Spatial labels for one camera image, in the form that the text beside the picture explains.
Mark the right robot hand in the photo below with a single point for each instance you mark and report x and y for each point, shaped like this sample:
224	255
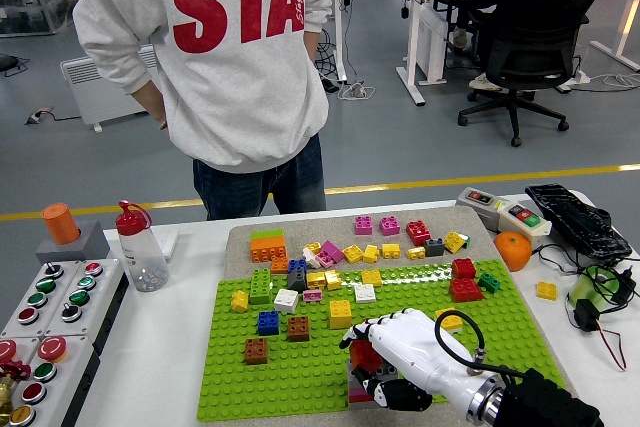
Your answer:
415	347

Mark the red 2x2 toy brick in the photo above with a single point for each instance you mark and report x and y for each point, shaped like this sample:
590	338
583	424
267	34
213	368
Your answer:
464	268
364	354
418	233

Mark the person's right forearm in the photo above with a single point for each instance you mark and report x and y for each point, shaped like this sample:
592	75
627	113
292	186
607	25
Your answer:
311	44

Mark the person's left forearm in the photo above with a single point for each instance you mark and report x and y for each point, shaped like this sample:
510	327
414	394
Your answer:
152	104

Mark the yellow flat 2x2 brick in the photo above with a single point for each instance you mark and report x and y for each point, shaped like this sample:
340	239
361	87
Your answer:
546	291
449	323

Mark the pink 2x2 toy brick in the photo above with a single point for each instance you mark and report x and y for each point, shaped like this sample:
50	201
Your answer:
389	226
363	225
356	389

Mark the white 2x2 toy brick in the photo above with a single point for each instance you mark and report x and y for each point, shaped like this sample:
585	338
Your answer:
286	300
365	293

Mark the red long toy brick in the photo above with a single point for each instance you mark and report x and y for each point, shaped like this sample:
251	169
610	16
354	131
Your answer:
357	395

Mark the red large toy brick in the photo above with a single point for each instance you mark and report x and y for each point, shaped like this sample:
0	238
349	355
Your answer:
466	289

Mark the yellow tall 2x2 brick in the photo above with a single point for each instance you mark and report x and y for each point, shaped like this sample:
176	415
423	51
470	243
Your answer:
340	314

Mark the yellow small toy brick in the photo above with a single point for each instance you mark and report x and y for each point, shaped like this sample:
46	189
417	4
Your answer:
416	253
453	242
312	247
240	301
333	280
370	254
353	254
316	280
390	251
371	277

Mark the dark green toy brick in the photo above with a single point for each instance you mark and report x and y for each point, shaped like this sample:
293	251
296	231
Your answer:
489	282

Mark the dark grey small brick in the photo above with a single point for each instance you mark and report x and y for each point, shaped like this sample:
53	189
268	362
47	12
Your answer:
434	247

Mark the pink flat small brick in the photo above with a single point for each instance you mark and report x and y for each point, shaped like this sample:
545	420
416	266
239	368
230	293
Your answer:
313	296

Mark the white and green brick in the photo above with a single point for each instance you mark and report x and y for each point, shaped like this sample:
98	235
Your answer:
466	242

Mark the brown 2x2 toy brick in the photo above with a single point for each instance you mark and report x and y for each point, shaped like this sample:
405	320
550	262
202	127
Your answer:
299	328
256	351

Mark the pink small toy brick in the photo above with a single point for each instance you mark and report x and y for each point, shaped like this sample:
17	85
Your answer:
324	260

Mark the pink sloped toy brick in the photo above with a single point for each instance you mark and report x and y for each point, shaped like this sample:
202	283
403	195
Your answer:
332	250

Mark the green studded baseplate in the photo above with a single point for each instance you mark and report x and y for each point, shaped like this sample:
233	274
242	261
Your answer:
290	382

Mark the dark grey sloped brick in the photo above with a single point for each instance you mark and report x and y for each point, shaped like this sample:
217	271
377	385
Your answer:
298	279

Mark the white small toy brick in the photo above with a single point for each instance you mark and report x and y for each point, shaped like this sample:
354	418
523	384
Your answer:
309	259

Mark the blue small toy brick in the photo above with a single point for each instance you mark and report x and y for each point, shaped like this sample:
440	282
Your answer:
297	265

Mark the blue 2x2 toy brick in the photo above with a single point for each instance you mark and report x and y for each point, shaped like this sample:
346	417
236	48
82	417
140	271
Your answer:
268	323

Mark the orange small toy brick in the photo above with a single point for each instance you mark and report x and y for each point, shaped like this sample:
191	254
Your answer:
279	265

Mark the lime green tall brick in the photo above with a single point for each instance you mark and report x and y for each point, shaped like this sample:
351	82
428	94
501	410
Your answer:
260	286

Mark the orange 2x4 toy brick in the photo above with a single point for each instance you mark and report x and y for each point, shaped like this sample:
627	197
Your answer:
267	251

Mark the lime green flat brick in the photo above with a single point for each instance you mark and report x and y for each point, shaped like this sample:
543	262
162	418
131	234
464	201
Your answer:
267	235

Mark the orange fruit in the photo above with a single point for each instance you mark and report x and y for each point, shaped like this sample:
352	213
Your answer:
512	251

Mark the black plastic tray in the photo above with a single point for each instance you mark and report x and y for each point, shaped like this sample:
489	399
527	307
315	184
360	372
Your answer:
570	219

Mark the black plug adapter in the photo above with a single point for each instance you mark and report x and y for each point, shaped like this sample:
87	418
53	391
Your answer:
625	279

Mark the black power adapter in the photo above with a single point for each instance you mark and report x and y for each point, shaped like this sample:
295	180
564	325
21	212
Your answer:
332	87

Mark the person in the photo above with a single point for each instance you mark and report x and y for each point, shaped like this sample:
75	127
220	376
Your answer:
485	82
240	97

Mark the clear bottle red cap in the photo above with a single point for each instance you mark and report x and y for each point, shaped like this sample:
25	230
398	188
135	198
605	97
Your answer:
142	259

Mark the white computer tower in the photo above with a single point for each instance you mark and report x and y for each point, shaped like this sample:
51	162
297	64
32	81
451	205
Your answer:
430	42

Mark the black office chair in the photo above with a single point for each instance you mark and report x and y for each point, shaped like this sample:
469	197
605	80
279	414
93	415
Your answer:
525	37

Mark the grey block holder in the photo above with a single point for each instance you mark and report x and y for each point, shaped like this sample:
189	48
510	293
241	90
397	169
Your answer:
92	249

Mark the grey push-button control box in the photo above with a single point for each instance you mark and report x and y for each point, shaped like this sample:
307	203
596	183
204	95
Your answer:
36	299
78	297

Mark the grey emergency-stop button box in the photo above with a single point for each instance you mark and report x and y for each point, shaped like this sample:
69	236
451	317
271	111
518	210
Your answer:
6	349
44	371

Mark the orange cylinder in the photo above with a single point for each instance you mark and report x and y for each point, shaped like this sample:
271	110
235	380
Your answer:
60	224

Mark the white panel heater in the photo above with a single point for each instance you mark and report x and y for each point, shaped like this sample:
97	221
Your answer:
100	92

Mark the floor socket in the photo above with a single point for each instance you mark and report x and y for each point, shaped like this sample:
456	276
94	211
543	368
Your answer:
39	115

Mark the black floor device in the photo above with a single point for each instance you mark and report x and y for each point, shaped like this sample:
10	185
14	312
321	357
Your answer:
6	62

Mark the clear storage crate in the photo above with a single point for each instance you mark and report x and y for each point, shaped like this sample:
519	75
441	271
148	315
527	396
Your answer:
35	7

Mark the grey two-button switch box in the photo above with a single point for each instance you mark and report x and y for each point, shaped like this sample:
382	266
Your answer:
477	197

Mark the white red-green switch box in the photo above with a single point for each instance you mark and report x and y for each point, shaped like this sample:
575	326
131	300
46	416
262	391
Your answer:
523	217

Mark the white flat wall switch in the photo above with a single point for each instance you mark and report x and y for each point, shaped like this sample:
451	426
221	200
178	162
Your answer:
169	243

